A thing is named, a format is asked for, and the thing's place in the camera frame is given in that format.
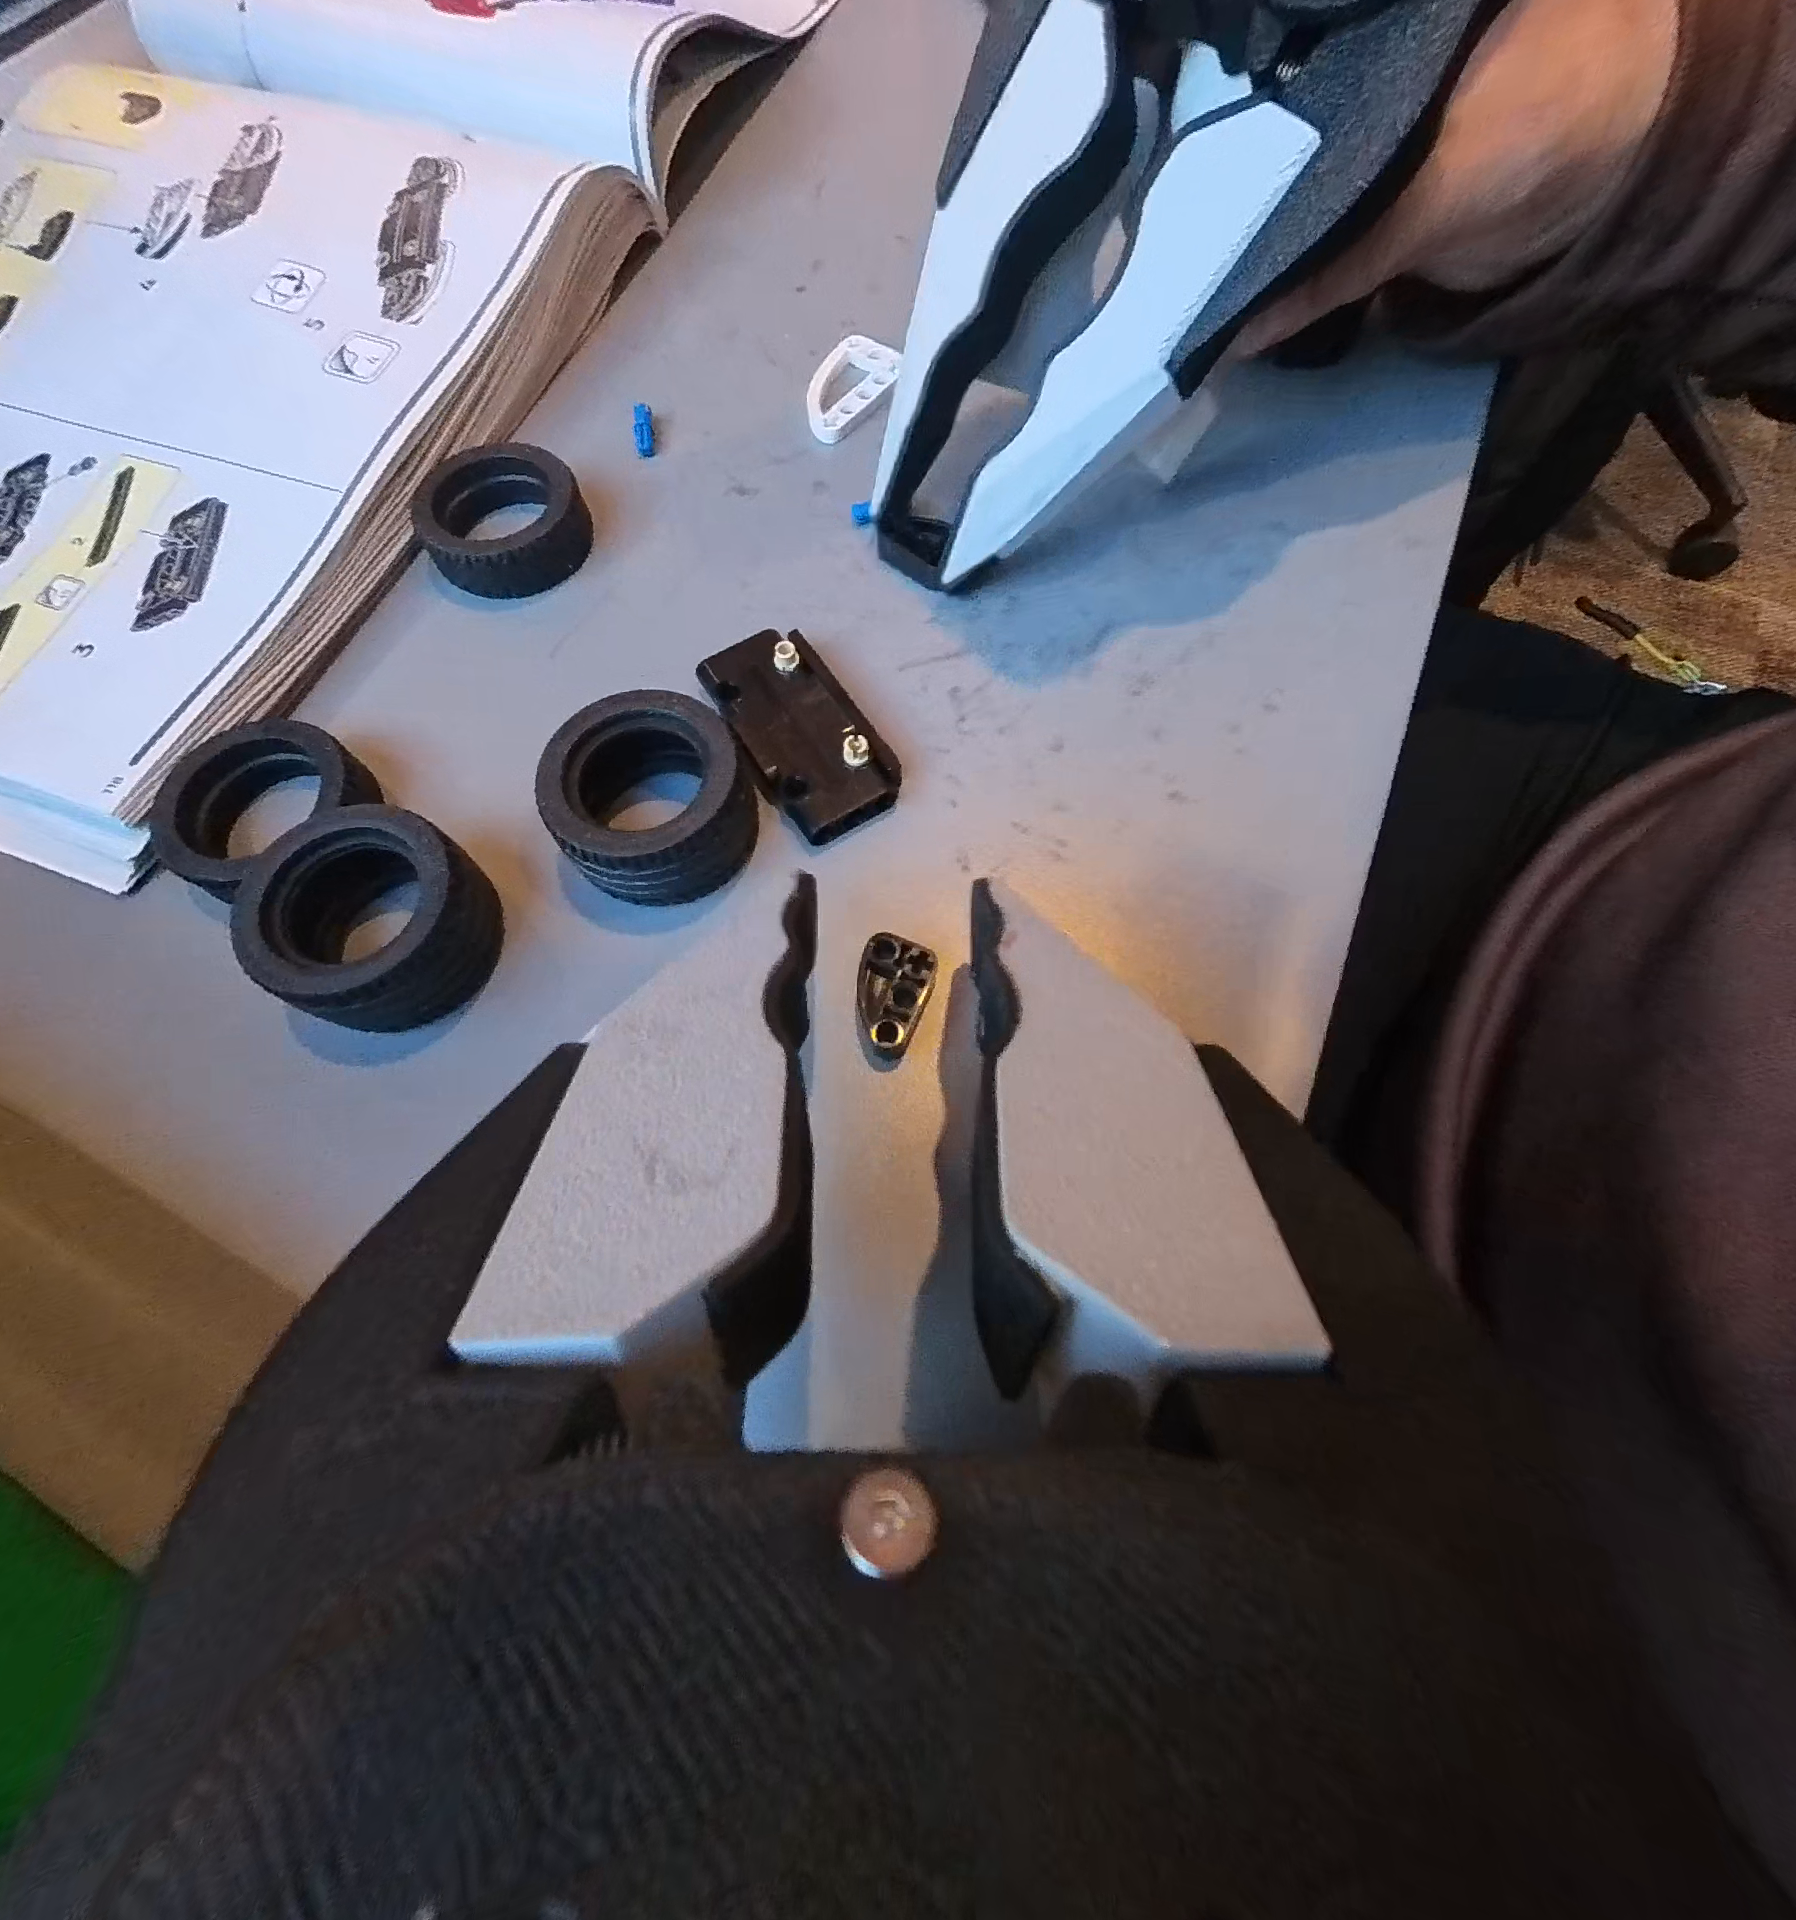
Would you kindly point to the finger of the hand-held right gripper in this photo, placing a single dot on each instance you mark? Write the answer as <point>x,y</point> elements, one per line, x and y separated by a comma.
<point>1002,181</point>
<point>1183,271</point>

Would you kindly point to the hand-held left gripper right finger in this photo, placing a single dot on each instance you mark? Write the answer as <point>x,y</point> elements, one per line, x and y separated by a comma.
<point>1139,1185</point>

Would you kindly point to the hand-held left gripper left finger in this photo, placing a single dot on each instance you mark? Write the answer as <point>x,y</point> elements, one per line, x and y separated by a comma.
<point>643,1185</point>

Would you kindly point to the white curved frame brick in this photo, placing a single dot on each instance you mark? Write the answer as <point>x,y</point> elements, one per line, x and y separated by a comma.
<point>826,404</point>

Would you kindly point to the black brick plate assembly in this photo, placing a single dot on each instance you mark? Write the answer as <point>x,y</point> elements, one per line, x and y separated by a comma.
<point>809,751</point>

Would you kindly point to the person's right forearm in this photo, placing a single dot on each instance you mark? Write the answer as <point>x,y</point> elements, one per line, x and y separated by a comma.
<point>1768,151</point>

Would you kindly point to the grey desk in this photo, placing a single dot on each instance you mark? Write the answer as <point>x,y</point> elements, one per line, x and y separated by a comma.
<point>1108,721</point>

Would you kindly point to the person's right hand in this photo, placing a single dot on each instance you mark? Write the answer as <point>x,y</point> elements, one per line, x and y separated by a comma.
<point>1543,134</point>

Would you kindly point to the black toy tyre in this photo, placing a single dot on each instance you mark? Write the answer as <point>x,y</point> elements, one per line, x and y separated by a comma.
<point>449,974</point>
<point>718,854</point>
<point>568,554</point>
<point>178,841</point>

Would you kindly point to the person's black pants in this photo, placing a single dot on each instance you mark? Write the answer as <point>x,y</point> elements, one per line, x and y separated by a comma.
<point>1483,824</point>

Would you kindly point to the person's brown shirt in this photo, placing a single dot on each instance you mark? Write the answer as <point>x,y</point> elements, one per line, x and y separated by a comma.
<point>1662,1200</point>

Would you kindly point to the black office chair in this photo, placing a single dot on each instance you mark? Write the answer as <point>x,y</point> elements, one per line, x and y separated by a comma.
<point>1709,510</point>

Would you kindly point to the open instruction booklet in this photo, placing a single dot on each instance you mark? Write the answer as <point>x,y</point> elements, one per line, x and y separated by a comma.
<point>239,375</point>

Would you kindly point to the green plastic bin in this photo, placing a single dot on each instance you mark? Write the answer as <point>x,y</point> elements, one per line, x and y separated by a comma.
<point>13,1681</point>

